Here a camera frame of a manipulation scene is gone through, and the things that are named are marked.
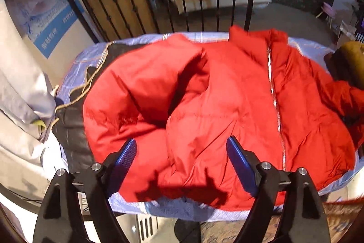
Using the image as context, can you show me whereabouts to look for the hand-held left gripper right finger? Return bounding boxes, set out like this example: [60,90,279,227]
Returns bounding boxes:
[226,135,332,243]

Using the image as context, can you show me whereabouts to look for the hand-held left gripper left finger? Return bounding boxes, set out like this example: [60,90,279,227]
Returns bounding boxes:
[32,138,137,243]

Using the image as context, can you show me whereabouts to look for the red puffer jacket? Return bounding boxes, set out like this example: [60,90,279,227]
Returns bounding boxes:
[82,25,364,211]

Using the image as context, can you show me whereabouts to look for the black quilted garment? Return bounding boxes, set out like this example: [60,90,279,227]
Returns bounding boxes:
[52,42,137,172]

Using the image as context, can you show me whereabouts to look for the blue plaid bed sheet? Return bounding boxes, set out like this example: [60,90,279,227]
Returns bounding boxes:
[55,32,364,222]

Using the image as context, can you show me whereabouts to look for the floral patterned cloth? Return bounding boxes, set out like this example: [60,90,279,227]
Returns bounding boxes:
[200,202,356,243]

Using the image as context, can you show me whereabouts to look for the white vented appliance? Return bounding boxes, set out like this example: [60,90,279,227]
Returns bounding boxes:
[136,213,160,243]

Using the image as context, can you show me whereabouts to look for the grey cloth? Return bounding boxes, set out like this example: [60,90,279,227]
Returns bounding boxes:
[0,0,57,147]

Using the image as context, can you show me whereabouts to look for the wooden board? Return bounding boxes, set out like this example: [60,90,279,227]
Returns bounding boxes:
[85,0,160,42]

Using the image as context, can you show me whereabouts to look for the mustard yellow garment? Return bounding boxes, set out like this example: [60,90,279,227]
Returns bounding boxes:
[324,41,364,87]

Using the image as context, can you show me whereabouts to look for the pink stool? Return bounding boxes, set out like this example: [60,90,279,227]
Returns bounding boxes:
[315,2,336,28]

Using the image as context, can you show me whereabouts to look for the thin tan cord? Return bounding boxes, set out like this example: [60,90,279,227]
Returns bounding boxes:
[54,40,115,119]

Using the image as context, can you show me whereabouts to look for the blue and pink wall poster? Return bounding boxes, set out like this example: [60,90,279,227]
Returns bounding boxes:
[6,0,86,60]

